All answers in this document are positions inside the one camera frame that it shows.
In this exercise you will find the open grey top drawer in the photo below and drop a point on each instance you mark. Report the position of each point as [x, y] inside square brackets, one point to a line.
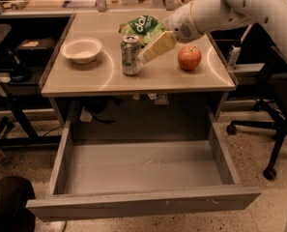
[151, 161]

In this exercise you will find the grey cabinet table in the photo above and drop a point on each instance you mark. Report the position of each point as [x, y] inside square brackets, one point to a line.
[104, 75]

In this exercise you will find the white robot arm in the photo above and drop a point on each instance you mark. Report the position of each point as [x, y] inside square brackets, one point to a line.
[199, 17]

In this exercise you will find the red apple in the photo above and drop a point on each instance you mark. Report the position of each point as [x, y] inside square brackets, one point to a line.
[189, 57]

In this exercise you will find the silver green 7up can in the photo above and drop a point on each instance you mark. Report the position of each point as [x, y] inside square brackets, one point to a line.
[130, 48]

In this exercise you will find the black office chair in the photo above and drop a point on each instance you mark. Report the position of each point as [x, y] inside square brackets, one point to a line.
[273, 79]

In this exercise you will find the dark trousers leg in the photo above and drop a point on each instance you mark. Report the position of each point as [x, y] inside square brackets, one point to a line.
[14, 216]

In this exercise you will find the green chip bag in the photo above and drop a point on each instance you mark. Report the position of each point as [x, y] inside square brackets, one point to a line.
[145, 27]

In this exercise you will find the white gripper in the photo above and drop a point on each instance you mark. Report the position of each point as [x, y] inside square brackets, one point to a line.
[181, 23]

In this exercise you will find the black bag on shelf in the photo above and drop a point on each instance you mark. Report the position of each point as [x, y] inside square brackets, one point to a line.
[35, 52]

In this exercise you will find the white spray bottle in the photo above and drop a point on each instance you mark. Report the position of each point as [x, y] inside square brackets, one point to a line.
[235, 49]

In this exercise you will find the white paper bowl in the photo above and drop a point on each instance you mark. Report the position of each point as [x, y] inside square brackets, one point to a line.
[81, 50]

